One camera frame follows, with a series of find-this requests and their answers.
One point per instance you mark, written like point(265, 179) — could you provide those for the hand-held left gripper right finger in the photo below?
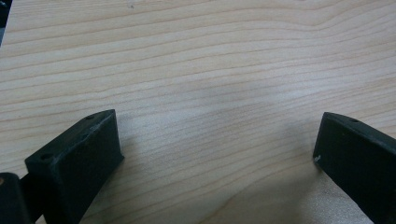
point(358, 158)

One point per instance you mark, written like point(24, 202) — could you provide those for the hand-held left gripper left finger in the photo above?
point(77, 161)

